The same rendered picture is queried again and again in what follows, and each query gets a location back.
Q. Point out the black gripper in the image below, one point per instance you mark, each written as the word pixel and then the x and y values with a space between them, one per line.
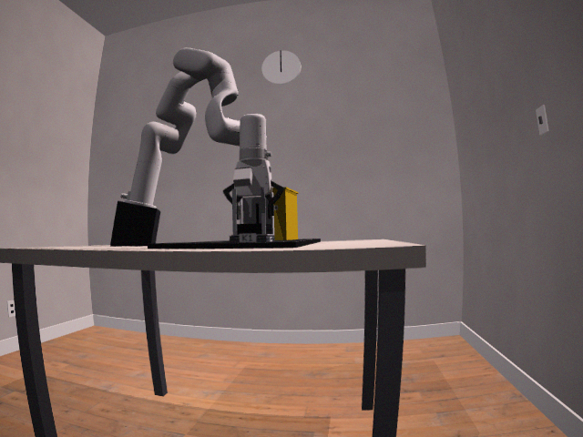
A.
pixel 261 170

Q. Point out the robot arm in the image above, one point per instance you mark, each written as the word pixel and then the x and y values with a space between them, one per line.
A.
pixel 249 133

